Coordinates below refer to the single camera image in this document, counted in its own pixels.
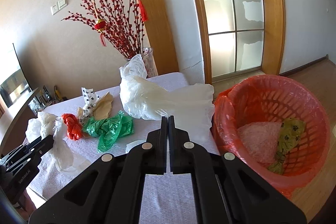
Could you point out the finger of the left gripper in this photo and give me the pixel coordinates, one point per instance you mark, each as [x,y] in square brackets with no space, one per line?
[38,148]
[16,167]

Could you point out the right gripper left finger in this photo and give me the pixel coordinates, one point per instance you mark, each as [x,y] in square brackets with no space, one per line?
[110,190]

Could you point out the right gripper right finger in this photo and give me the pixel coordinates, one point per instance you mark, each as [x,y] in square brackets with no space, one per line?
[225,189]

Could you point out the white plastic bag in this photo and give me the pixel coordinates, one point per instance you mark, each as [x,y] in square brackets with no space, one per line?
[65,159]

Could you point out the small orange plastic bag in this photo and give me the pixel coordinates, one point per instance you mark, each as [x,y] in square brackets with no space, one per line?
[74,128]

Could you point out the dark green plastic bag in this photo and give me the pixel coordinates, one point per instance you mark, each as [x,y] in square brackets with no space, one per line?
[109,130]

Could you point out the green paw print bag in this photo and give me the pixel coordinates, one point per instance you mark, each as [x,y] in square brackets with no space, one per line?
[290,134]

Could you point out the clear plastic bag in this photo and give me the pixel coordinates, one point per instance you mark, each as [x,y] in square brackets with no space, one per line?
[191,106]

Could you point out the bubble wrap sheet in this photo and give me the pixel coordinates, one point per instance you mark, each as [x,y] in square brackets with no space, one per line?
[260,140]

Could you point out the dark tv cabinet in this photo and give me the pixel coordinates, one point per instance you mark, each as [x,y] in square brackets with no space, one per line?
[14,122]

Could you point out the clutter on floor by cabinet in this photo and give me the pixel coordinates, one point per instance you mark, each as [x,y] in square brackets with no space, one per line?
[44,99]

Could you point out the white black spotted wrapper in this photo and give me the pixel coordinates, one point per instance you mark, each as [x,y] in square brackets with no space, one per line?
[90,100]

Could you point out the beige paper bag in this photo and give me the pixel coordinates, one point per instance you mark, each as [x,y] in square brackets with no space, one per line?
[103,107]

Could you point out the television screen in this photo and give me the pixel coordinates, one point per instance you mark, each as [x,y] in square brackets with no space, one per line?
[13,81]

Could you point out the red lined waste basket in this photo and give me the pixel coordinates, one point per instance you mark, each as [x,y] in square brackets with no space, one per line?
[269,98]

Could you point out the glass vase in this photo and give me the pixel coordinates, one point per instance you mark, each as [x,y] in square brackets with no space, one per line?
[149,61]

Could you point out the small red lantern ornament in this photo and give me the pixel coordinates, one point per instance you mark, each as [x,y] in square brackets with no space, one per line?
[100,27]

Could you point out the red berry branches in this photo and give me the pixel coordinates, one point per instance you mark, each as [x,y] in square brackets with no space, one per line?
[124,29]

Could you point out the frosted glass sliding door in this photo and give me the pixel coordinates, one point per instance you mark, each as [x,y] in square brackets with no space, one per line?
[236,36]

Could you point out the wall switch and socket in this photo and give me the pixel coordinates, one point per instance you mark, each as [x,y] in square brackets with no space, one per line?
[59,5]

